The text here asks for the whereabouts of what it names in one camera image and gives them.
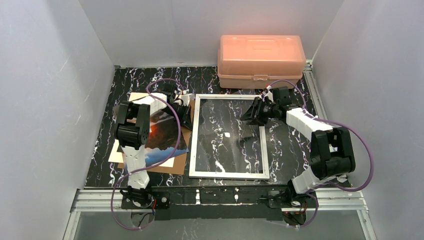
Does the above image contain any sunset landscape photo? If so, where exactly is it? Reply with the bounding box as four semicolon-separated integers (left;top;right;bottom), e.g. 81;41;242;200
144;110;189;166

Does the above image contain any clear glass sheet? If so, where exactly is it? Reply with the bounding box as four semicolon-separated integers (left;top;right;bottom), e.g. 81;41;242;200
195;98;264;174

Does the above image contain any white picture frame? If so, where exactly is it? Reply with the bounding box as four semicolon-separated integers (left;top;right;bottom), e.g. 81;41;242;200
188;94;270;180

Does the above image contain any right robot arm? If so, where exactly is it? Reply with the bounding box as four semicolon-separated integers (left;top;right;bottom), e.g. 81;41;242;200
240;86;356;198

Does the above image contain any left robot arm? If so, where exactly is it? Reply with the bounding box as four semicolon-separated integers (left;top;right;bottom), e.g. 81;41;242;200
114;84;194;189

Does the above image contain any brown backing board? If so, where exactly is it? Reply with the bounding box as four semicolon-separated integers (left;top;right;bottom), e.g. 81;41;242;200
107;92;196;175

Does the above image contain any pink plastic storage box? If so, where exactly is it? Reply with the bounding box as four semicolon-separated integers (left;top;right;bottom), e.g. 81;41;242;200
217;35;306;89

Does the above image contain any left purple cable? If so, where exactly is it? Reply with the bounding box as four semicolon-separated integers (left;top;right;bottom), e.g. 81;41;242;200
110;78;186;232

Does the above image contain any purple cable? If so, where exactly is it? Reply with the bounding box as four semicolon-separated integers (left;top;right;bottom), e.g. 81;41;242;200
110;78;186;232
264;79;375;229

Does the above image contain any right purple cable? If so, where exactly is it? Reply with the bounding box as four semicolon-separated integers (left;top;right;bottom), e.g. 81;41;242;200
264;79;375;229

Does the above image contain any aluminium rail base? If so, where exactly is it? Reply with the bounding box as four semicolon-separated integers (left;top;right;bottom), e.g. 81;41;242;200
71;185;369;221

